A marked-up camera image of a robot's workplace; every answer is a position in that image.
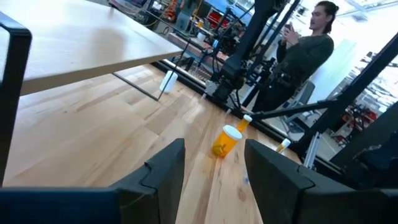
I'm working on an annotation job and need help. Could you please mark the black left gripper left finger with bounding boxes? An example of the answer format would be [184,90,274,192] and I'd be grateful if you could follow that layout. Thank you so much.
[110,138,186,224]

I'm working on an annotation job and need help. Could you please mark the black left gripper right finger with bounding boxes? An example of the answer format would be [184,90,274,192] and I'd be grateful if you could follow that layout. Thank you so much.
[244,139,355,224]

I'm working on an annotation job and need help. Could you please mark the slim small vial white cap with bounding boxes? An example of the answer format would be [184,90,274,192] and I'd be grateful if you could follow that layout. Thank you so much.
[275,138,292,154]

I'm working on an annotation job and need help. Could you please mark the large orange bottle white cap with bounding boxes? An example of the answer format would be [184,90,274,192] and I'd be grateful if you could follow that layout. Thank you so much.
[211,124,244,159]

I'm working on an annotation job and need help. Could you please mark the small orange bottle white cap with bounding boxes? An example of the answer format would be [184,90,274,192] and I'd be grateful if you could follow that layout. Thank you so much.
[236,114,253,133]

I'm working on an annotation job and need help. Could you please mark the grey office chair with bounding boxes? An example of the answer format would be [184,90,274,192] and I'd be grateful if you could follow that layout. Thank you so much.
[279,80,317,125]

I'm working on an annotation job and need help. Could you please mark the person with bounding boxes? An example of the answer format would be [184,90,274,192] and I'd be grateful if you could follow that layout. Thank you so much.
[251,0,340,113]

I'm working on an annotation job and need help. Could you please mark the red storage bins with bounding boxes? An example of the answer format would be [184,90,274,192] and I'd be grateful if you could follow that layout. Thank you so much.
[206,9,231,29]

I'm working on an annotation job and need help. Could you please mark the black aluminium rig frame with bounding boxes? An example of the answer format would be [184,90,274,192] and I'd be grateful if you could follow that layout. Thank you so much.
[152,30,398,190]

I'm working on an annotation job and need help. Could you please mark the wooden shelf black metal frame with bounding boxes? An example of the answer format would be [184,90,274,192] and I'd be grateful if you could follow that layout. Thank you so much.
[0,0,191,187]

